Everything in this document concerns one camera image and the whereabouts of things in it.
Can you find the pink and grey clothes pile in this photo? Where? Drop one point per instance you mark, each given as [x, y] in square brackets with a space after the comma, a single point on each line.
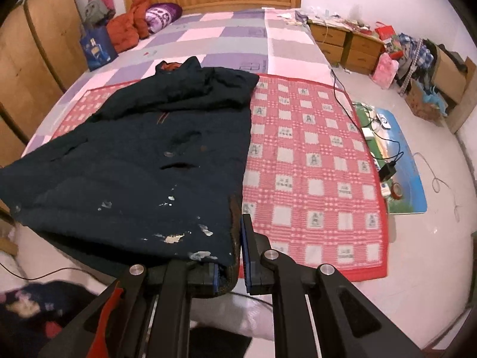
[99, 12]

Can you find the purple patchwork bed sheet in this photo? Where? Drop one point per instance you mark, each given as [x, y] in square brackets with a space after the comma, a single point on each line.
[231, 41]

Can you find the blue green floor mat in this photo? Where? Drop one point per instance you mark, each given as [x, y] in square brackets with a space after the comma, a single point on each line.
[403, 191]

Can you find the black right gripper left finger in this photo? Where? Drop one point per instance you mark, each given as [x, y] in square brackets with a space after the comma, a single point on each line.
[144, 313]

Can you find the wooden nightstand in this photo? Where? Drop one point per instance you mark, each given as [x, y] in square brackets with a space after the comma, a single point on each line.
[353, 51]

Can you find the cardboard box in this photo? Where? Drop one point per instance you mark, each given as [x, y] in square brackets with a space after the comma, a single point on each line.
[456, 82]

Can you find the blue shopping bag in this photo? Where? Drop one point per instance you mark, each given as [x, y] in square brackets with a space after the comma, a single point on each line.
[97, 47]

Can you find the cluttered clothes pile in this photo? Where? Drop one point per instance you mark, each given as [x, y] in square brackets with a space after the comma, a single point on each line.
[419, 62]

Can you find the black power adapter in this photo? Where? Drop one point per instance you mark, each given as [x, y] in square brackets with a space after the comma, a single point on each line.
[387, 171]

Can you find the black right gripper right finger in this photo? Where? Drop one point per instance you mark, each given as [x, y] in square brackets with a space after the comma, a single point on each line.
[317, 312]

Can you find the red box on nightstand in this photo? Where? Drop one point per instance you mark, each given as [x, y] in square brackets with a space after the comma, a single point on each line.
[385, 32]

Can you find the red white checkered blanket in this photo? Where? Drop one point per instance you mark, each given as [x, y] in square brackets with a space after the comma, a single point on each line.
[311, 185]

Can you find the purple patterned pillow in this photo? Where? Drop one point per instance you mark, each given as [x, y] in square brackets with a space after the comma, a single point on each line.
[160, 15]

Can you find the orange down jacket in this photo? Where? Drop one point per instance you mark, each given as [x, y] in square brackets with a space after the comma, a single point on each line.
[125, 31]

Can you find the dark floral cloth on floor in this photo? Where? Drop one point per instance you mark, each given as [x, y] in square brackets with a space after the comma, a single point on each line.
[33, 315]

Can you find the red tape roll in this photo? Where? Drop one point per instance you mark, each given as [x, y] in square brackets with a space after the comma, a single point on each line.
[396, 191]

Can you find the dark navy large jacket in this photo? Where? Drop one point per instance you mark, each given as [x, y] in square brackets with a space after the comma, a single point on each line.
[154, 175]

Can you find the wooden wardrobe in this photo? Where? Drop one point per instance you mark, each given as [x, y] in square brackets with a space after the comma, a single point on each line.
[41, 58]

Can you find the pink plastic bag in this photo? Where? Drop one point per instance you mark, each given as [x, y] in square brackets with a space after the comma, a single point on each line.
[385, 71]

